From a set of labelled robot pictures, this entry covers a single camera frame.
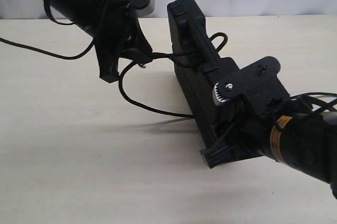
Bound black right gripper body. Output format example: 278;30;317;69
199;56;314;169

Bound black plastic tool case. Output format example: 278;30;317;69
167;0;239;148

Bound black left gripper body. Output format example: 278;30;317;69
99;0;155;58

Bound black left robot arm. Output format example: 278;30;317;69
42;0;155;83

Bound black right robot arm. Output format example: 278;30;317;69
201;56;336;193

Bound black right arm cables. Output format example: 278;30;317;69
289;92;337;119

